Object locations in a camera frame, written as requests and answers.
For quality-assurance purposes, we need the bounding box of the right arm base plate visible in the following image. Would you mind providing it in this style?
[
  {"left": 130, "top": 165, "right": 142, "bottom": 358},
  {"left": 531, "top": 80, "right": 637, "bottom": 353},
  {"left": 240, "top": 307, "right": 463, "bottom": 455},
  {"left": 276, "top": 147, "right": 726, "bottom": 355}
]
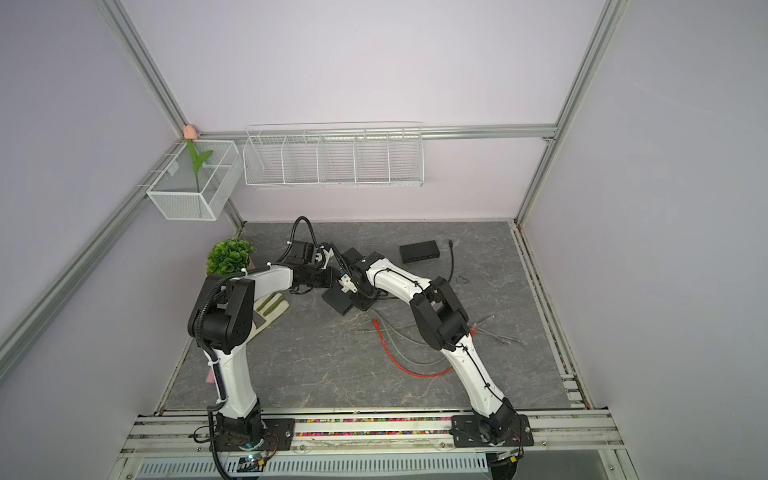
[{"left": 449, "top": 413, "right": 535, "bottom": 448}]

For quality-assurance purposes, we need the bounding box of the white mesh box basket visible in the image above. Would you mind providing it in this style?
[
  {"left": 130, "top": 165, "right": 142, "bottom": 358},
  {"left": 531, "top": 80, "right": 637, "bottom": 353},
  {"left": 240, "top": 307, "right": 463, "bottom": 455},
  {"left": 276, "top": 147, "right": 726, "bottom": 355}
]
[{"left": 147, "top": 140, "right": 244, "bottom": 221}]

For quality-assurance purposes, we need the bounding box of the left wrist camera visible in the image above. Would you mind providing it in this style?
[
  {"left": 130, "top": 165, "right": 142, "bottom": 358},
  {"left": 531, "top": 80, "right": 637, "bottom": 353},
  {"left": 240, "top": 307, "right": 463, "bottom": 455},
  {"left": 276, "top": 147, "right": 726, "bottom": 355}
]
[{"left": 313, "top": 243, "right": 334, "bottom": 270}]

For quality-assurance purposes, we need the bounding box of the long white wire basket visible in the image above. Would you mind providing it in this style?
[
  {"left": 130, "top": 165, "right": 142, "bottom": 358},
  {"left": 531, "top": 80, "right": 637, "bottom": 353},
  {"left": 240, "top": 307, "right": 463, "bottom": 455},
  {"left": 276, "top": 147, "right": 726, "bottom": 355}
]
[{"left": 242, "top": 122, "right": 425, "bottom": 188}]

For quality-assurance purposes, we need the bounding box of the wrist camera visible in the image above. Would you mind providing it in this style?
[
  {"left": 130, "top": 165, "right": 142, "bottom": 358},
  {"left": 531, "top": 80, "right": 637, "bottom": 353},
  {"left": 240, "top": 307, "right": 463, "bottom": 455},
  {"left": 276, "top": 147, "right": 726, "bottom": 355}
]
[
  {"left": 313, "top": 243, "right": 334, "bottom": 270},
  {"left": 338, "top": 271, "right": 359, "bottom": 294}
]

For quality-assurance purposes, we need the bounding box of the pink artificial tulip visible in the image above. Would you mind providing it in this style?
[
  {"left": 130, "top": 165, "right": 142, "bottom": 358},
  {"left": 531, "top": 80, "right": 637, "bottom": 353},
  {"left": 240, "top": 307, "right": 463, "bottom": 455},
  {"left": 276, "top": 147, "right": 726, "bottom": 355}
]
[{"left": 183, "top": 125, "right": 213, "bottom": 193}]

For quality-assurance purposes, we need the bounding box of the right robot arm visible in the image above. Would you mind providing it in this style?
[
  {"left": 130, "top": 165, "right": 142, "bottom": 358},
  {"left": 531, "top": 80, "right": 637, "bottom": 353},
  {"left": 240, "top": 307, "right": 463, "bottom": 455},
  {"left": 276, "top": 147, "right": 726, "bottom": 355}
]
[{"left": 339, "top": 249, "right": 533, "bottom": 447}]

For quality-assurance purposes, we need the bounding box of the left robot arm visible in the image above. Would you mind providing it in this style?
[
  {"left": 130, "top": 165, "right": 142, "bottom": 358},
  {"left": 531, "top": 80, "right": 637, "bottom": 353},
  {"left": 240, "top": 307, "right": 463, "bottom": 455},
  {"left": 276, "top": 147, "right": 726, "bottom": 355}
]
[{"left": 188, "top": 216, "right": 334, "bottom": 420}]

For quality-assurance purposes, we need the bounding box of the green potted plant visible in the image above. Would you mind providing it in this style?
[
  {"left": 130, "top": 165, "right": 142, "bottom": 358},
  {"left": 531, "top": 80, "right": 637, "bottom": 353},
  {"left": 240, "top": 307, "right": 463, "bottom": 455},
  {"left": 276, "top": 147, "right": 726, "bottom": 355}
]
[{"left": 206, "top": 238, "right": 256, "bottom": 275}]

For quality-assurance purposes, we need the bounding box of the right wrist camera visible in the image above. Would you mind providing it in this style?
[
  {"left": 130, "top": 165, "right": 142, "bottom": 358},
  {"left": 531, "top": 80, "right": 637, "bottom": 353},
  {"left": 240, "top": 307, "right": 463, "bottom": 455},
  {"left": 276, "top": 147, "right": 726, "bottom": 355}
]
[{"left": 338, "top": 271, "right": 359, "bottom": 294}]

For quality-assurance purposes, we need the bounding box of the grey ethernet cable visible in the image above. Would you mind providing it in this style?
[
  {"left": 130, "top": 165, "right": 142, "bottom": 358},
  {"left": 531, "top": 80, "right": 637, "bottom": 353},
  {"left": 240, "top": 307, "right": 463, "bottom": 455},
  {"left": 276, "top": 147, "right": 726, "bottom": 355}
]
[
  {"left": 377, "top": 311, "right": 529, "bottom": 367},
  {"left": 356, "top": 308, "right": 433, "bottom": 349}
]

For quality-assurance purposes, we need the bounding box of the large black network switch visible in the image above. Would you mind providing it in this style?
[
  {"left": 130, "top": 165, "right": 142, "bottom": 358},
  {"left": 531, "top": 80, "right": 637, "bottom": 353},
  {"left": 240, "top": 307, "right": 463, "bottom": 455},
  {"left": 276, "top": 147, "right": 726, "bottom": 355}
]
[{"left": 322, "top": 243, "right": 354, "bottom": 316}]

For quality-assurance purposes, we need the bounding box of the red ethernet cable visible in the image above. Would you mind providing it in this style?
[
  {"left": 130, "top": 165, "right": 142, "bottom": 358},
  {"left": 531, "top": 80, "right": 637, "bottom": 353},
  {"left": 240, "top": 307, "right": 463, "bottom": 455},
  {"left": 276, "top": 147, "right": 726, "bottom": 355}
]
[{"left": 370, "top": 317, "right": 478, "bottom": 379}]

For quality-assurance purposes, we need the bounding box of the small black network switch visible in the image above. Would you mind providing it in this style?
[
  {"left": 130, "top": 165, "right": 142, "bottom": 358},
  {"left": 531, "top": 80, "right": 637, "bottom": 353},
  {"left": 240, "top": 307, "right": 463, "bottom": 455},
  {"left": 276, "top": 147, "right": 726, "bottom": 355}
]
[{"left": 399, "top": 240, "right": 440, "bottom": 264}]

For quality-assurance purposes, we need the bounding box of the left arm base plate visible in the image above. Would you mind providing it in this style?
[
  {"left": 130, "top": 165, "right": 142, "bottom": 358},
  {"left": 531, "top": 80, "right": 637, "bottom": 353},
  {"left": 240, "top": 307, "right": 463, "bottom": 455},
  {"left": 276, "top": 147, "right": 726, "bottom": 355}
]
[{"left": 213, "top": 415, "right": 296, "bottom": 453}]

